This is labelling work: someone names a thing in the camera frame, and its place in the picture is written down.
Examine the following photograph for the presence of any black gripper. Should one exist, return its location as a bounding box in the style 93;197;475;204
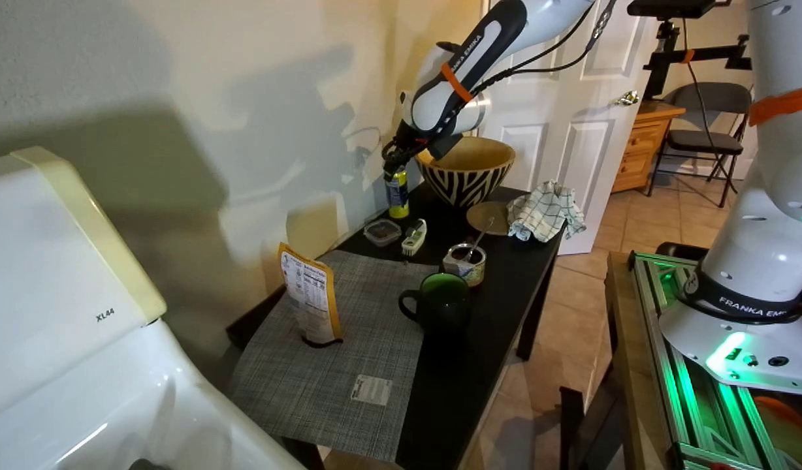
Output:
380;120;459;171

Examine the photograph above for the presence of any green yellow drink can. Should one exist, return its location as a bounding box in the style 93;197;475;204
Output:
387;169;409;219

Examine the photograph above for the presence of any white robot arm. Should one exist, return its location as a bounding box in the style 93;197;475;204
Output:
380;0;802;393

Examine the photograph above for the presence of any small white ceramic cup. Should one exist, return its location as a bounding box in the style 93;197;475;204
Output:
441;243;486;286

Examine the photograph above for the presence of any large zebra pattern wooden bowl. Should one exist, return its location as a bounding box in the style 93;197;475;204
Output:
416;136;515;206

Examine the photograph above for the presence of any small clear plastic container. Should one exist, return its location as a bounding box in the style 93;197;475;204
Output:
364;219;399;248

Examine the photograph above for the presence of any white green small gadget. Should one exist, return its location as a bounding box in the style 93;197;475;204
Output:
399;216;429;255

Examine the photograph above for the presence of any round wooden coaster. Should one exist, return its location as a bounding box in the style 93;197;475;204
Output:
464;200;510;234

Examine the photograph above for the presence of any black side table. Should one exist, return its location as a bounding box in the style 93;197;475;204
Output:
229;184;557;470

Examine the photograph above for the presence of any white door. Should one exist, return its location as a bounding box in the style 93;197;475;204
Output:
481;0;656;252

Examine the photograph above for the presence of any checked white dish towel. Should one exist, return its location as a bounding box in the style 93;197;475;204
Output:
507;179;584;243

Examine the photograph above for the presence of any dark green mug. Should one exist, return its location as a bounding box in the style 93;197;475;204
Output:
397;272;469;333

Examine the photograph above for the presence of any yellow label snack pouch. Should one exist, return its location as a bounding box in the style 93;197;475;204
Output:
280;243;343;347

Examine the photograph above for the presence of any wooden drawer cabinet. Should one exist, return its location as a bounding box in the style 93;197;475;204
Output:
612;101;682;193

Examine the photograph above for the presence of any white paper card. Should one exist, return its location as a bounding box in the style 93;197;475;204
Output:
350;372;391;407

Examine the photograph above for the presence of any grey woven placemat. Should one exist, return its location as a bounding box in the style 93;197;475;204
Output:
229;250;431;458

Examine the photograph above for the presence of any black folding chair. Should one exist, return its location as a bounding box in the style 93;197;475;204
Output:
646;80;751;200

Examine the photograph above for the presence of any white gas stove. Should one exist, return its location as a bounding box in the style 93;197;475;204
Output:
0;148;301;470

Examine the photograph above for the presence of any black camera stand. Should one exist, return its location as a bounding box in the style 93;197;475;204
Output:
626;0;751;99

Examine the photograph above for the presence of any green lit robot mount frame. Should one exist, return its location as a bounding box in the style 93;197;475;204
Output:
626;252;802;470

